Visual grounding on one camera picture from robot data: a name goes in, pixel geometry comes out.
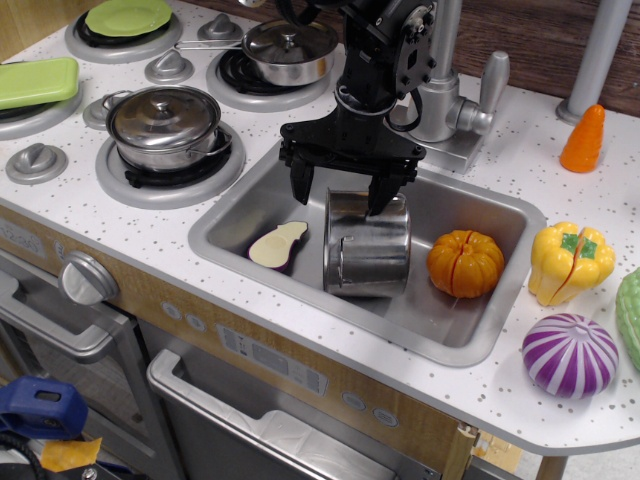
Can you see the grey dishwasher door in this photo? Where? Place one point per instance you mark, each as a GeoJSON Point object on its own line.
{"type": "Point", "coordinates": [264, 416]}

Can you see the toy eggplant half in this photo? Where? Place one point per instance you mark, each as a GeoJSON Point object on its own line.
{"type": "Point", "coordinates": [273, 250]}

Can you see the grey oven door handle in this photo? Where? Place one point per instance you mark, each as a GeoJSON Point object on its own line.
{"type": "Point", "coordinates": [84, 334]}

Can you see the blue clamp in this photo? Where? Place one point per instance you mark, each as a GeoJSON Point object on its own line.
{"type": "Point", "coordinates": [41, 408]}

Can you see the silver sink basin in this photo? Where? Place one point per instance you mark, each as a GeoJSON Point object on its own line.
{"type": "Point", "coordinates": [423, 319]}

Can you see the green round plate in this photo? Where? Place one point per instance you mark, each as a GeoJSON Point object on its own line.
{"type": "Point", "coordinates": [128, 18]}

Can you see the front right stove burner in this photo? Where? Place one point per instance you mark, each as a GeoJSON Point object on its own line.
{"type": "Point", "coordinates": [171, 189]}

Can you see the steel saucepan with lid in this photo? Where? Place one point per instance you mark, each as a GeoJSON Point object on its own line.
{"type": "Point", "coordinates": [283, 54]}

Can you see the grey stove knob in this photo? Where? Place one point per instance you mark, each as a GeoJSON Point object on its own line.
{"type": "Point", "coordinates": [220, 28]}
{"type": "Point", "coordinates": [36, 164]}
{"type": "Point", "coordinates": [95, 114]}
{"type": "Point", "coordinates": [169, 68]}

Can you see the front left stove burner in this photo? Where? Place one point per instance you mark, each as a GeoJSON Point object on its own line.
{"type": "Point", "coordinates": [43, 118]}

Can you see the rear right stove burner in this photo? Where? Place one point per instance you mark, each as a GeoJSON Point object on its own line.
{"type": "Point", "coordinates": [234, 82]}

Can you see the silver oven dial knob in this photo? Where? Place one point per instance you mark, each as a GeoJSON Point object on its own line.
{"type": "Point", "coordinates": [85, 281]}

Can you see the rear left stove burner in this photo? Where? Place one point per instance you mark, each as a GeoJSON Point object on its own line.
{"type": "Point", "coordinates": [88, 45]}

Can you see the orange toy pumpkin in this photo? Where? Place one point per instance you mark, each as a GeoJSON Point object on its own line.
{"type": "Point", "coordinates": [465, 263]}

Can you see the steel pot with lid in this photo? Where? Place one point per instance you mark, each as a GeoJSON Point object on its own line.
{"type": "Point", "coordinates": [167, 128]}

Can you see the stove burner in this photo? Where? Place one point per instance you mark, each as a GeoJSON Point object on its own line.
{"type": "Point", "coordinates": [88, 45]}
{"type": "Point", "coordinates": [43, 118]}
{"type": "Point", "coordinates": [171, 189]}
{"type": "Point", "coordinates": [234, 82]}

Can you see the grey vertical pole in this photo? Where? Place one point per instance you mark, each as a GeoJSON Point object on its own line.
{"type": "Point", "coordinates": [605, 35]}

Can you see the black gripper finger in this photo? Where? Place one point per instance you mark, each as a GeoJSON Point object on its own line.
{"type": "Point", "coordinates": [382, 189]}
{"type": "Point", "coordinates": [301, 178]}

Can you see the silver toy faucet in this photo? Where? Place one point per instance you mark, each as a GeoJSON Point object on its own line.
{"type": "Point", "coordinates": [452, 127]}

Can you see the orange toy carrot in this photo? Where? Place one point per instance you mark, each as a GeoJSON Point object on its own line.
{"type": "Point", "coordinates": [582, 150]}

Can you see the green toy vegetable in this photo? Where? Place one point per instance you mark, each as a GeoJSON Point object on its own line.
{"type": "Point", "coordinates": [627, 315]}

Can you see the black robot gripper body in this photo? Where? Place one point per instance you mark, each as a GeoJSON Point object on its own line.
{"type": "Point", "coordinates": [353, 136]}

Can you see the purple striped toy onion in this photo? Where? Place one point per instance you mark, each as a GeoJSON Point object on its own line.
{"type": "Point", "coordinates": [570, 356]}

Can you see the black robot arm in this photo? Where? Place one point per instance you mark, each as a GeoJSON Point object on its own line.
{"type": "Point", "coordinates": [387, 46]}

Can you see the yellow toy bell pepper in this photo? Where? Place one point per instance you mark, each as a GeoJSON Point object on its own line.
{"type": "Point", "coordinates": [566, 260]}

